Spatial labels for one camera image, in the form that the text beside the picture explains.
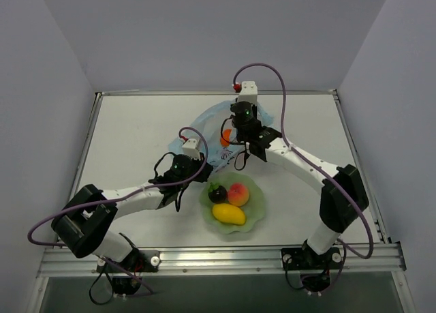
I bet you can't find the blue printed plastic bag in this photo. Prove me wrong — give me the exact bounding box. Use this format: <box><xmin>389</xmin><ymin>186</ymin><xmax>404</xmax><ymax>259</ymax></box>
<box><xmin>166</xmin><ymin>100</ymin><xmax>276</xmax><ymax>173</ymax></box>

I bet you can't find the red green fake fruit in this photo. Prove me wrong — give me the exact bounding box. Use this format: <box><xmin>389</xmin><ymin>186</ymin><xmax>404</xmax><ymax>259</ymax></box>
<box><xmin>208</xmin><ymin>183</ymin><xmax>228</xmax><ymax>204</ymax></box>

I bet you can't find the orange fake fruit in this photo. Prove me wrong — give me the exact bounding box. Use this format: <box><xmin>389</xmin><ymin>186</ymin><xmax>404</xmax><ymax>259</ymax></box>
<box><xmin>227</xmin><ymin>183</ymin><xmax>250</xmax><ymax>207</ymax></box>

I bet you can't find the yellow fake fruit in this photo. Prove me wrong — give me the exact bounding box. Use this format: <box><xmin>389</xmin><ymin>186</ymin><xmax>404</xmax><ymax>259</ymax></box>
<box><xmin>212</xmin><ymin>203</ymin><xmax>247</xmax><ymax>226</ymax></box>

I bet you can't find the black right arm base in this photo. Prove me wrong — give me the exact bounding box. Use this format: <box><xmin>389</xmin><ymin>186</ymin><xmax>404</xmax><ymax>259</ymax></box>
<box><xmin>281</xmin><ymin>241</ymin><xmax>347</xmax><ymax>297</ymax></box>

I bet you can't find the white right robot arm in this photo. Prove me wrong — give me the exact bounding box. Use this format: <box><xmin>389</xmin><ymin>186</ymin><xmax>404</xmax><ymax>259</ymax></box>
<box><xmin>230</xmin><ymin>101</ymin><xmax>374</xmax><ymax>267</ymax></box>

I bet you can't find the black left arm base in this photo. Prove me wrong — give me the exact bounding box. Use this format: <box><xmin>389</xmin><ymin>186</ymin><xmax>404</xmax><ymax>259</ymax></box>
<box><xmin>96</xmin><ymin>248</ymin><xmax>161</xmax><ymax>298</ymax></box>

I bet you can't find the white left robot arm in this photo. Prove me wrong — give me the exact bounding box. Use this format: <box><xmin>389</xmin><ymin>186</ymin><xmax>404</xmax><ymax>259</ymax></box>
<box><xmin>51</xmin><ymin>154</ymin><xmax>213</xmax><ymax>271</ymax></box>

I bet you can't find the green scalloped glass bowl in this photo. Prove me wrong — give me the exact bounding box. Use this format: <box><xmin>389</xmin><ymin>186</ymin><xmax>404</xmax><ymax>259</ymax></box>
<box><xmin>198</xmin><ymin>172</ymin><xmax>267</xmax><ymax>241</ymax></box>

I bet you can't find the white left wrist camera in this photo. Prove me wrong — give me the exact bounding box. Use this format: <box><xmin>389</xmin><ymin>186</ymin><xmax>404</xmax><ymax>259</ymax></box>
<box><xmin>181</xmin><ymin>138</ymin><xmax>201</xmax><ymax>160</ymax></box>

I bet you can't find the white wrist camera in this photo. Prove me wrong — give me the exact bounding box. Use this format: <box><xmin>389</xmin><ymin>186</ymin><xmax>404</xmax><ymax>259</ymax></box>
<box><xmin>237</xmin><ymin>81</ymin><xmax>258</xmax><ymax>105</ymax></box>
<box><xmin>181</xmin><ymin>138</ymin><xmax>201</xmax><ymax>160</ymax></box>

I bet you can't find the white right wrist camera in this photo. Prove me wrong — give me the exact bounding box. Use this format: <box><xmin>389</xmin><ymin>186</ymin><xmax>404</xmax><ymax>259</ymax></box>
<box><xmin>237</xmin><ymin>81</ymin><xmax>258</xmax><ymax>105</ymax></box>

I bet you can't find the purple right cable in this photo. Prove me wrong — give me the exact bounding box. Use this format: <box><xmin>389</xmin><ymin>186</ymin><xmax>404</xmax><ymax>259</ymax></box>
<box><xmin>232</xmin><ymin>62</ymin><xmax>375</xmax><ymax>292</ymax></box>

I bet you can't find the aluminium table frame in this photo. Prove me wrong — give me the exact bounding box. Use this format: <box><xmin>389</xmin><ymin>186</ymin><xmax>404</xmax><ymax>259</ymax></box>
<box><xmin>36</xmin><ymin>89</ymin><xmax>407</xmax><ymax>313</ymax></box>

